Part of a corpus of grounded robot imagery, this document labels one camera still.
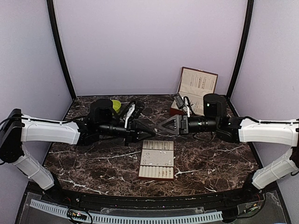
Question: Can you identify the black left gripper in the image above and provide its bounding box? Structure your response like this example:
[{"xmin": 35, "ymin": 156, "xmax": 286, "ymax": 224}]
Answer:
[{"xmin": 98, "ymin": 120, "xmax": 156, "ymax": 147}]

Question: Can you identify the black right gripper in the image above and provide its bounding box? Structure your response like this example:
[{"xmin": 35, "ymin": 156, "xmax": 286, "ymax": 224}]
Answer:
[{"xmin": 158, "ymin": 113, "xmax": 219, "ymax": 135}]

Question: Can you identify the beige jewelry tray insert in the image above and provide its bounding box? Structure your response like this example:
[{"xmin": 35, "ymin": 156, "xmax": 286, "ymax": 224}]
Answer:
[{"xmin": 138, "ymin": 140, "xmax": 174, "ymax": 180}]

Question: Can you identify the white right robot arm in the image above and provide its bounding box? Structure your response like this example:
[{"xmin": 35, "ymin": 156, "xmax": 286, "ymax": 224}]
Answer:
[{"xmin": 158, "ymin": 93, "xmax": 299, "ymax": 203}]

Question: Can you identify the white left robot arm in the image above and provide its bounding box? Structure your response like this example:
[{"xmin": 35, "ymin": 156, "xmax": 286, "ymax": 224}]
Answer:
[{"xmin": 0, "ymin": 98, "xmax": 156, "ymax": 203}]

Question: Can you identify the red wooden jewelry box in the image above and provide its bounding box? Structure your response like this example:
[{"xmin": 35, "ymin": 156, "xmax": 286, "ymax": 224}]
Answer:
[{"xmin": 177, "ymin": 67, "xmax": 218, "ymax": 115}]

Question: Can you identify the green plastic bowl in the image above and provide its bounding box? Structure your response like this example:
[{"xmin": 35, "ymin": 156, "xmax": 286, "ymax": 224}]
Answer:
[{"xmin": 112, "ymin": 100, "xmax": 121, "ymax": 113}]

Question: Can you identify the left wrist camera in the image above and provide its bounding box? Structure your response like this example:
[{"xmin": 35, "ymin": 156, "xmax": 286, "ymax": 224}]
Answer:
[{"xmin": 124, "ymin": 101, "xmax": 144, "ymax": 129}]

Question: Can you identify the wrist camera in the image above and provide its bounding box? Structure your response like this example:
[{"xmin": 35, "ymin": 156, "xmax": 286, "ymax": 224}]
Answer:
[
  {"xmin": 124, "ymin": 101, "xmax": 144, "ymax": 129},
  {"xmin": 173, "ymin": 93, "xmax": 195, "ymax": 117}
]

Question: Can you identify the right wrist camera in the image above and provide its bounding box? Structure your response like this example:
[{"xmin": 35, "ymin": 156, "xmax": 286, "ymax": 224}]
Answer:
[{"xmin": 173, "ymin": 93, "xmax": 195, "ymax": 117}]

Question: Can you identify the white slotted cable duct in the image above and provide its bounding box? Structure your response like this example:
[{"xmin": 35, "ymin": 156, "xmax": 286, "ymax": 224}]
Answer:
[{"xmin": 29, "ymin": 199, "xmax": 223, "ymax": 224}]

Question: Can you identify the black front table rail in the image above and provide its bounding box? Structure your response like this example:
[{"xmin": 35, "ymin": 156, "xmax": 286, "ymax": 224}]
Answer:
[{"xmin": 37, "ymin": 175, "xmax": 267, "ymax": 212}]

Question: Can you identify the black right frame post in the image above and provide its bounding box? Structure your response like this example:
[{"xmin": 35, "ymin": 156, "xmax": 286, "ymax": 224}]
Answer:
[{"xmin": 226, "ymin": 0, "xmax": 254, "ymax": 100}]

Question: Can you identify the black frame post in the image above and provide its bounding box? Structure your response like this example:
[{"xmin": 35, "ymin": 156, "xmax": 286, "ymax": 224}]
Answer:
[
  {"xmin": 46, "ymin": 0, "xmax": 77, "ymax": 100},
  {"xmin": 226, "ymin": 0, "xmax": 254, "ymax": 100}
]

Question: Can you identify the black left frame post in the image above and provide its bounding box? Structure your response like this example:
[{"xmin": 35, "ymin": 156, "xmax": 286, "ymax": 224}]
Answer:
[{"xmin": 46, "ymin": 0, "xmax": 77, "ymax": 100}]

